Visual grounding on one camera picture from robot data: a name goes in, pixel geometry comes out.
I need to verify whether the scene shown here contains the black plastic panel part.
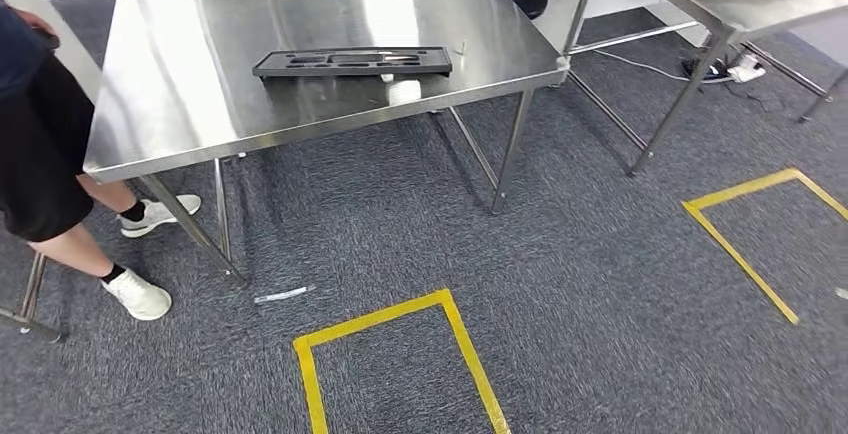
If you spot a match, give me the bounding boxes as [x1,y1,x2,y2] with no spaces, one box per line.
[251,45,454,81]

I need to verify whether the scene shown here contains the white paper strip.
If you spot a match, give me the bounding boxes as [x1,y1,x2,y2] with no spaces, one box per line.
[253,285,317,305]

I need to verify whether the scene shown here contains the yellow floor tape square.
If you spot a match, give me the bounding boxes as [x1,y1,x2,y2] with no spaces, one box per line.
[680,167,848,326]
[293,288,511,434]

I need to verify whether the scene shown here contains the white board panel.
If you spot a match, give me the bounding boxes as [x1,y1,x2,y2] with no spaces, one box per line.
[582,0,711,48]

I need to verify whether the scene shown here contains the white power strip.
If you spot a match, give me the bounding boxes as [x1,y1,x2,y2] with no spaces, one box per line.
[727,53,768,84]

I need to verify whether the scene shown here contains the white floor cable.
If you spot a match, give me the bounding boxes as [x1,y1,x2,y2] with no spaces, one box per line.
[592,48,731,85]

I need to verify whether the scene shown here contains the black floor cable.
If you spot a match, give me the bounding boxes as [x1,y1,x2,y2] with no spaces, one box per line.
[682,53,786,114]

